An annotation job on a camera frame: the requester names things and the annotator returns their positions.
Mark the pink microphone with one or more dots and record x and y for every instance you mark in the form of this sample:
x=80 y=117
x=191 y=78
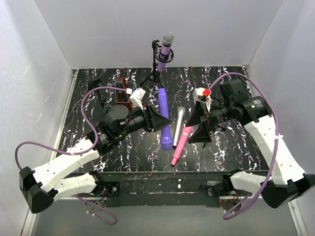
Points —
x=181 y=144

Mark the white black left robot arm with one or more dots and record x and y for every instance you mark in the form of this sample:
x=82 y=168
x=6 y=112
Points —
x=43 y=185

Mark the tall black tripod stand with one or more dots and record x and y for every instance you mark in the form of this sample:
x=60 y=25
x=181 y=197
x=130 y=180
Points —
x=155 y=75

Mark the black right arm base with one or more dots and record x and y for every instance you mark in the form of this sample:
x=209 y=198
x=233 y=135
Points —
x=216 y=186

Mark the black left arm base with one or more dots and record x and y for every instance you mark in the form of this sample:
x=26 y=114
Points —
x=106 y=188

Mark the silver microphone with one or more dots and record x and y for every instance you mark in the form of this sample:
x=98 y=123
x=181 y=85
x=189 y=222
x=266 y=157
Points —
x=178 y=127

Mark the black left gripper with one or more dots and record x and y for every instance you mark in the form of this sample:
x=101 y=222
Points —
x=147 y=118

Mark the small black tripod stand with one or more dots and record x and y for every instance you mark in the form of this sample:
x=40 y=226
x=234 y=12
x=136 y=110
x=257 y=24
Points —
x=212 y=134

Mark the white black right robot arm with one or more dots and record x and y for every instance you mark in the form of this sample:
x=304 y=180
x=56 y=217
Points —
x=288 y=180

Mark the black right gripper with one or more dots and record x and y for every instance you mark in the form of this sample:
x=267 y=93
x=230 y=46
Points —
x=205 y=120

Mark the purple plastic microphone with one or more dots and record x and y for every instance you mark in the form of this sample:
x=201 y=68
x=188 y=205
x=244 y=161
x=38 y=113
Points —
x=166 y=140

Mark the purple glitter microphone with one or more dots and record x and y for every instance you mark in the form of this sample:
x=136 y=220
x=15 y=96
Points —
x=165 y=51

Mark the aluminium table rail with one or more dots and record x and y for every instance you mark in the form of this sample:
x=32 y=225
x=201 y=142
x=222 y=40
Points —
x=30 y=218

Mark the brown wooden metronome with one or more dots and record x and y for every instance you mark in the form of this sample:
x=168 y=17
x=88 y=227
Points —
x=122 y=98

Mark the black round-base stand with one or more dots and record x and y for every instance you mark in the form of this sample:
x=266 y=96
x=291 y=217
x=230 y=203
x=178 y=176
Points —
x=106 y=106

